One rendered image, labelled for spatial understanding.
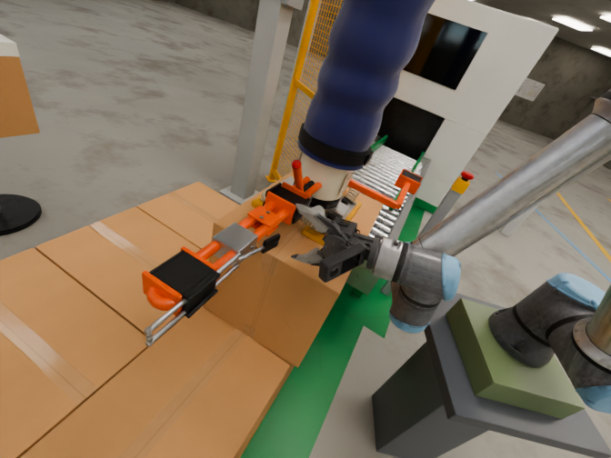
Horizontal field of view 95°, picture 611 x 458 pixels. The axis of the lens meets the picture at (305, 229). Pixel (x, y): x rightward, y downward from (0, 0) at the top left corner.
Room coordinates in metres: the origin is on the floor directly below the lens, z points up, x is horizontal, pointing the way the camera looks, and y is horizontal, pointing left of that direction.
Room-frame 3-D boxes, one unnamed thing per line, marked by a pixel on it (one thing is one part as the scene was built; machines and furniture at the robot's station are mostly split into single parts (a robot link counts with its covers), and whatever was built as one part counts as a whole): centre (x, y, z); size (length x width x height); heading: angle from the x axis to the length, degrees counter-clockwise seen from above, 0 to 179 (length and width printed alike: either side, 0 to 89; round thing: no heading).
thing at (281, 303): (0.85, -0.01, 0.74); 0.60 x 0.40 x 0.40; 167
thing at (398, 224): (2.25, -0.74, 0.50); 2.31 x 0.05 x 0.19; 164
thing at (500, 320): (0.70, -0.78, 0.89); 0.19 x 0.19 x 0.10
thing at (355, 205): (0.85, -0.08, 0.97); 0.34 x 0.10 x 0.05; 166
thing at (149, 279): (0.29, 0.16, 1.07); 0.08 x 0.07 x 0.05; 166
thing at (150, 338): (0.33, 0.10, 1.07); 0.31 x 0.03 x 0.05; 166
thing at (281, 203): (0.63, 0.07, 1.07); 0.10 x 0.08 x 0.06; 76
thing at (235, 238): (0.42, 0.12, 1.07); 0.07 x 0.07 x 0.04; 76
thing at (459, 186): (1.63, -0.75, 0.50); 0.07 x 0.07 x 1.00; 74
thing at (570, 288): (0.69, -0.78, 1.03); 0.17 x 0.15 x 0.18; 3
